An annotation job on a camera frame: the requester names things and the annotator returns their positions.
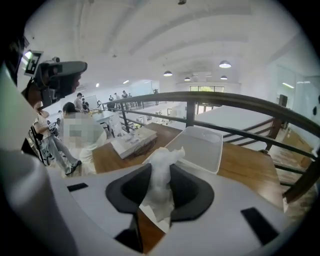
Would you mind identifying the curved black metal railing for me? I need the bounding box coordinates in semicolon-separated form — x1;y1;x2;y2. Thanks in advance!
102;91;320;203

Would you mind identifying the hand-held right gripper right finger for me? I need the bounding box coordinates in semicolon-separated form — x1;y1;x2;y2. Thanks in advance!
154;163;293;256

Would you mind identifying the beige hardcover book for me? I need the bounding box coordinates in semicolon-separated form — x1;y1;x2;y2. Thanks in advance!
110;128;159;160

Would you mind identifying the dark wooden railing post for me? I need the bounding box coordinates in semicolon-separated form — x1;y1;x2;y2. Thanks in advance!
283;149;320;205

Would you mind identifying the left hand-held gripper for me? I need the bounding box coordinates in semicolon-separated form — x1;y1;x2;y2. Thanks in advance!
23;49;88;106

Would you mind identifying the brown wooden table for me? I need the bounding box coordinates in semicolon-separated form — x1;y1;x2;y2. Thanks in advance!
92;121;286;254

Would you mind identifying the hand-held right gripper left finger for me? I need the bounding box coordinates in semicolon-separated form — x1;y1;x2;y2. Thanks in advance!
47;162;154;238

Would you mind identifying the white box with lid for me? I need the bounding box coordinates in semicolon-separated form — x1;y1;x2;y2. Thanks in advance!
142;126;224;176

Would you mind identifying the light blue table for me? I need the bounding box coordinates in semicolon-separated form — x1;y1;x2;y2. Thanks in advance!
89;110;118;126

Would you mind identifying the white whiteboard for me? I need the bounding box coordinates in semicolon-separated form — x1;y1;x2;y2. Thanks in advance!
83;94;98;110

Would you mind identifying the white wooden chair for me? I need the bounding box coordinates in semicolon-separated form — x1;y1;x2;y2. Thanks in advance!
108;113;125;138

